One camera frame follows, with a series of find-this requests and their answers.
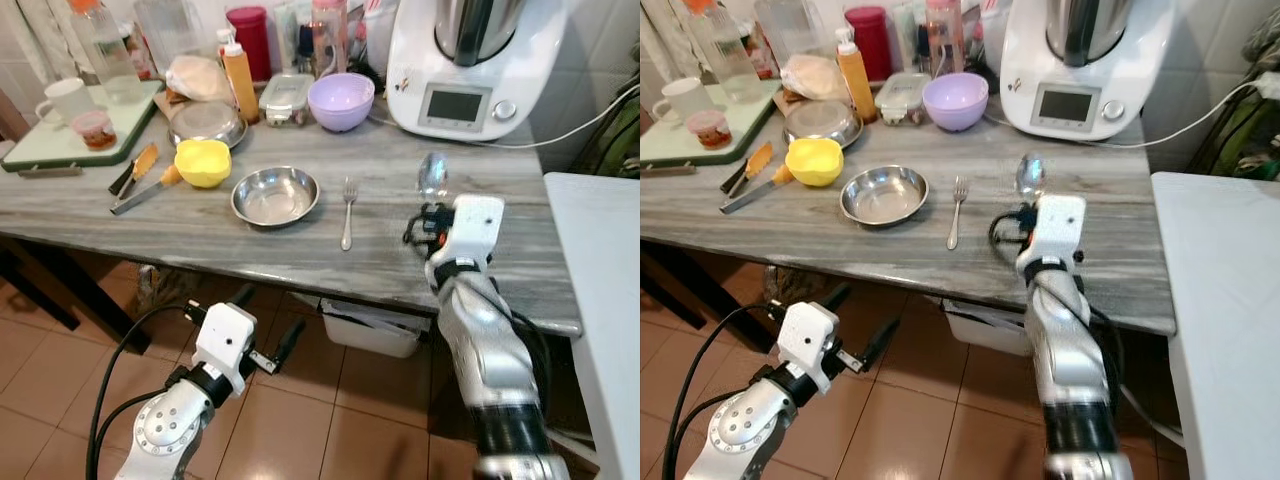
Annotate steel fork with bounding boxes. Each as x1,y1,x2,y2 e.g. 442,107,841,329
339,177,360,252
946,177,970,252

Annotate open steel bowl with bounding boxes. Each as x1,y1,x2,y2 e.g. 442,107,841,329
840,165,930,228
231,165,322,230

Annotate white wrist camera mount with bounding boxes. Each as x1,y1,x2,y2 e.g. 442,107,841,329
193,302,260,394
440,194,507,267
778,301,844,394
1020,194,1089,267

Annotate small cup with red filling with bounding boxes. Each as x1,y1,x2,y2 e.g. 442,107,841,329
72,110,119,152
688,110,735,152

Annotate red canister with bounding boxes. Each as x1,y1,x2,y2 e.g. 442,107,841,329
844,6,892,84
226,6,274,84

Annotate green and black bag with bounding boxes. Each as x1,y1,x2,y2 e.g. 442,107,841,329
575,90,641,178
1188,35,1280,183

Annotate clear bottle with orange cap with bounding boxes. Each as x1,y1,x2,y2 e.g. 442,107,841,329
685,0,762,107
68,0,144,107

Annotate white kitchen machine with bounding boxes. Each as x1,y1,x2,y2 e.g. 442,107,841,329
997,0,1177,142
384,0,572,142

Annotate clear plastic food container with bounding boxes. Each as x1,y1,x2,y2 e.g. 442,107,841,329
875,72,932,129
259,72,317,129

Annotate patterned bag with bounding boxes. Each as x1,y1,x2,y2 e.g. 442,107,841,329
762,264,811,313
134,264,192,317

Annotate orange sauce bottle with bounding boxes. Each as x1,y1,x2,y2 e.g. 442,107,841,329
217,27,262,126
834,27,878,126

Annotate yellow plastic bowl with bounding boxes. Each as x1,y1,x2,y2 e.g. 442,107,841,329
174,138,234,190
785,137,845,189

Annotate white mug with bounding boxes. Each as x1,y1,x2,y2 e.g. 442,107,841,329
35,77,99,129
651,77,714,129

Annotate clear plastic jug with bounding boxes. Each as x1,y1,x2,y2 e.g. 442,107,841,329
134,0,207,77
752,0,824,77

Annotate purple plastic bowl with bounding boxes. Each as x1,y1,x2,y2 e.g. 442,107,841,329
921,72,991,134
307,72,377,134

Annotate dark wooden table legs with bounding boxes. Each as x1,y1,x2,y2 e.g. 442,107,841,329
640,243,777,352
0,238,152,354

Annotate white plastic bin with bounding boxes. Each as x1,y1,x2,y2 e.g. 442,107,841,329
940,297,1037,360
320,297,422,360

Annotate green serving tray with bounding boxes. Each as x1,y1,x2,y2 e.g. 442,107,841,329
0,80,167,174
640,80,784,170

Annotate bread in plastic bag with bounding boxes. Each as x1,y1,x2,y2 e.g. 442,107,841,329
779,54,852,105
164,54,237,105

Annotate pink drinking bottle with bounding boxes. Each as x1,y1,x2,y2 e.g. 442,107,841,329
310,0,350,80
925,0,967,80

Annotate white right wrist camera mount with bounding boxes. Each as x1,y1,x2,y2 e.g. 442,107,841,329
440,194,507,267
1020,194,1089,267

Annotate covered steel bowl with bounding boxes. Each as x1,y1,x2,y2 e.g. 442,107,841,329
167,100,249,152
782,100,864,152

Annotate orange handled knife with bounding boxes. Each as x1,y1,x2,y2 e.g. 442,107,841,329
720,164,797,216
110,164,184,217

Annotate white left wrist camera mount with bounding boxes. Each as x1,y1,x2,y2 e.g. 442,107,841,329
778,301,844,394
193,302,260,394

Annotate steel spoon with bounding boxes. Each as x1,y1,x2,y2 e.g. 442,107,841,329
1014,152,1048,208
416,152,452,208

